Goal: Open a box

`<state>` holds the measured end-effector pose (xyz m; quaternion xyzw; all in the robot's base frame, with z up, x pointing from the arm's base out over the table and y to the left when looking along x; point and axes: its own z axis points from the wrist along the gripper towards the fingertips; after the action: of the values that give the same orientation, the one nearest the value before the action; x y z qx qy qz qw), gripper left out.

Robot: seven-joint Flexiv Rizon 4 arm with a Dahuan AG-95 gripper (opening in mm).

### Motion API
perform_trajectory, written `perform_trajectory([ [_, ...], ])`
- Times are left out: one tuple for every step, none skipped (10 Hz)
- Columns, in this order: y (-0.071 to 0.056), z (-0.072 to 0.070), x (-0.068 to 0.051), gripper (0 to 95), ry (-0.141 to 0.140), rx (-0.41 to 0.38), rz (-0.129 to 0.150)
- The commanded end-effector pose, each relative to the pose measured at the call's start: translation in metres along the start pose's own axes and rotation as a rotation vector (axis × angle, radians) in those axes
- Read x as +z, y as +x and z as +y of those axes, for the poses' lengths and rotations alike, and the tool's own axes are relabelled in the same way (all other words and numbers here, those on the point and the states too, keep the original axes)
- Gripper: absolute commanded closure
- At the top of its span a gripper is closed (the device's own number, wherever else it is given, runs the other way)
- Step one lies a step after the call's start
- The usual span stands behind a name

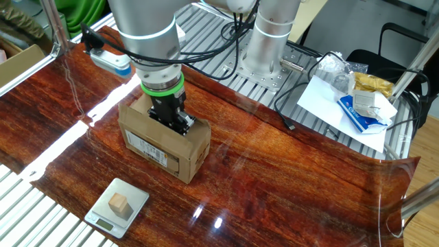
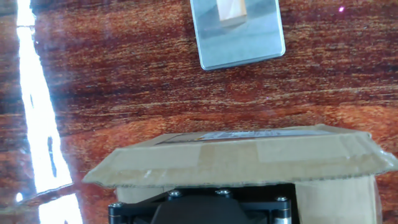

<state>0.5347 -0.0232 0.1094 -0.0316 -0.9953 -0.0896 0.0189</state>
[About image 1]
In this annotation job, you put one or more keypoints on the beige board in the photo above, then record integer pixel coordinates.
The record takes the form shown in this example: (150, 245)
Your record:
(307, 17)

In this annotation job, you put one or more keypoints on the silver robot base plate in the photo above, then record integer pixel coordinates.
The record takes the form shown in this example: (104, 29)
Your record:
(260, 77)

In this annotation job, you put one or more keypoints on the small wooden cube block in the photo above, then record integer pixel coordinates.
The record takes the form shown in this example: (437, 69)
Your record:
(118, 202)

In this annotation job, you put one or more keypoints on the open brown storage carton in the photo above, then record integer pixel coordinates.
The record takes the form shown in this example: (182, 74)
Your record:
(17, 65)

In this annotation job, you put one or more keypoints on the blue tissue pack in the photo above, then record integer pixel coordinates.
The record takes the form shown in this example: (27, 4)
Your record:
(353, 115)

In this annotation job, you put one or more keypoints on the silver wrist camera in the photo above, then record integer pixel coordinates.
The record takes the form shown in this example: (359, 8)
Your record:
(111, 61)

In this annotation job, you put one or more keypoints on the glossy wood-grain table mat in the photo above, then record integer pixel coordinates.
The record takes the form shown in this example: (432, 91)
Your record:
(274, 171)

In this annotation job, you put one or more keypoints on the white paper sheet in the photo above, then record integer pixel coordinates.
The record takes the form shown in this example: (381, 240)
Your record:
(319, 99)

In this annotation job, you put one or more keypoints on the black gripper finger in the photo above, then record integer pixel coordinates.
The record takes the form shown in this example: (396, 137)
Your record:
(185, 121)
(172, 128)

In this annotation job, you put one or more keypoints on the brown cardboard shipping box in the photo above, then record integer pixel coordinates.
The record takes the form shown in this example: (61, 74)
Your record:
(185, 154)

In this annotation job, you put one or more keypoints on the white crumpled tissue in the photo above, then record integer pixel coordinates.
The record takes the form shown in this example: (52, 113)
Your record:
(385, 108)

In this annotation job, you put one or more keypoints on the clear plastic bag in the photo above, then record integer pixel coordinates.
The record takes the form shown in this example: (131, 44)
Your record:
(329, 63)

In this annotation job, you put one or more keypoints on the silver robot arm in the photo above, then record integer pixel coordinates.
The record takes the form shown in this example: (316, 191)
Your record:
(147, 24)

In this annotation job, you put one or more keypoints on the gold foil bag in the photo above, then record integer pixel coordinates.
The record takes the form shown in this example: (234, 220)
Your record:
(372, 83)

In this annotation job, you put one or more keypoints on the pink round object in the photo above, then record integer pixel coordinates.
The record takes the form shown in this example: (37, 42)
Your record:
(2, 55)

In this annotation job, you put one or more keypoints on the black chair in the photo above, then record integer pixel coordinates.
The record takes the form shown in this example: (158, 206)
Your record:
(370, 58)

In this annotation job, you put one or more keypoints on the green cloth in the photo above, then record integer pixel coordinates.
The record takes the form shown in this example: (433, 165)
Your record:
(82, 13)

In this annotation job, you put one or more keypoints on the small white square packet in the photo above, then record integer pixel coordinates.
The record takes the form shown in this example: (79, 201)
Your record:
(363, 101)

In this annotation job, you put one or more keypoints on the person in camouflage jacket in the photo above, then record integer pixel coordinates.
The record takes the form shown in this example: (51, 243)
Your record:
(17, 17)

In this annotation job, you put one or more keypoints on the aluminium frame post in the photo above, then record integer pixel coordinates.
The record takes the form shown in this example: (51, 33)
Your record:
(422, 199)
(415, 65)
(55, 24)

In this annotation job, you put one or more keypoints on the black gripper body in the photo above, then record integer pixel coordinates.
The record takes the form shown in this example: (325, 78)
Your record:
(168, 108)

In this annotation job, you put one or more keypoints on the silver digital kitchen scale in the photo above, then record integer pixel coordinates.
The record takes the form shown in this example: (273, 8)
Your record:
(135, 192)

